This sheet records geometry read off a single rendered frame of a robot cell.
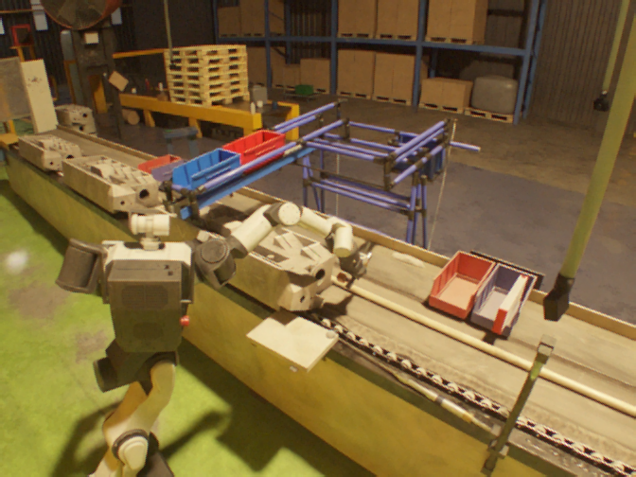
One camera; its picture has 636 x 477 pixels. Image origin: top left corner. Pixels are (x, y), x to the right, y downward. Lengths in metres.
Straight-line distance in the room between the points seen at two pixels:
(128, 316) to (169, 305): 0.13
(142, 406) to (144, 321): 0.45
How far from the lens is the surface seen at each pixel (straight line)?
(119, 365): 1.41
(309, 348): 1.54
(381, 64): 11.36
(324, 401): 1.87
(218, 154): 2.03
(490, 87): 10.24
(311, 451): 2.20
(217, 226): 2.07
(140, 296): 1.16
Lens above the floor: 1.89
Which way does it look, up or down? 29 degrees down
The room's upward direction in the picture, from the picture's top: straight up
